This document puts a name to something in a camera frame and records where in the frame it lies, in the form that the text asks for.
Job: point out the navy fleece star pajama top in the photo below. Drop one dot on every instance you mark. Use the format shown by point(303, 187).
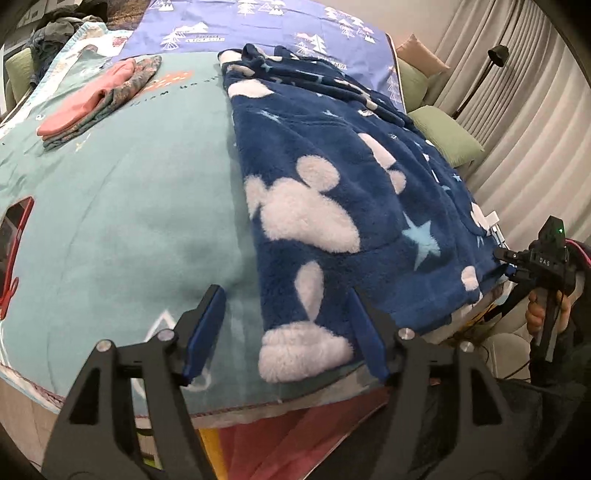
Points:
point(344, 192)

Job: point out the dark brown bed cover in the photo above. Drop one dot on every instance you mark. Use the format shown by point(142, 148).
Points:
point(125, 14)

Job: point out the green pillow front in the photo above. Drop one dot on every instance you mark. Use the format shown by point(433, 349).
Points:
point(455, 143)

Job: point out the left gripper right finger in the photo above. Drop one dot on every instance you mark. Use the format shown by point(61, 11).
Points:
point(447, 417)

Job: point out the folded coral garment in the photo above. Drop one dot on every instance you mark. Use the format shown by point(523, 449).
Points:
point(80, 103)

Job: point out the folded floral garment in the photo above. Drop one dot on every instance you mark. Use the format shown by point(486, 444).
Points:
point(145, 69)

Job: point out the peach pillow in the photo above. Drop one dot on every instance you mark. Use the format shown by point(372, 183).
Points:
point(416, 54)

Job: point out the green pillow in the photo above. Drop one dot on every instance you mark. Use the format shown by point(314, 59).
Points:
point(414, 85)
point(455, 143)

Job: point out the black floor lamp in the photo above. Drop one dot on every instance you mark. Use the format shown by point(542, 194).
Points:
point(497, 56)

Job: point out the person right hand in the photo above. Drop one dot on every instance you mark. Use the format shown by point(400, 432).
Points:
point(535, 314)

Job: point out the purple tree print sheet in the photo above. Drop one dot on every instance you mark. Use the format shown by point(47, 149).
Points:
point(307, 28)

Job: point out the green pillow rear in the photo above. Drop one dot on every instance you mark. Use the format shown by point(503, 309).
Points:
point(414, 85)

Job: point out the green cushion left side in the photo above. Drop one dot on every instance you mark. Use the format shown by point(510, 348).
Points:
point(19, 69)

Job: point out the beige pleated curtain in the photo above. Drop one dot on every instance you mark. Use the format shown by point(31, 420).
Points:
point(532, 117)

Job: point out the teal patterned blanket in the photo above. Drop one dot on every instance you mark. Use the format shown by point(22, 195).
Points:
point(122, 229)

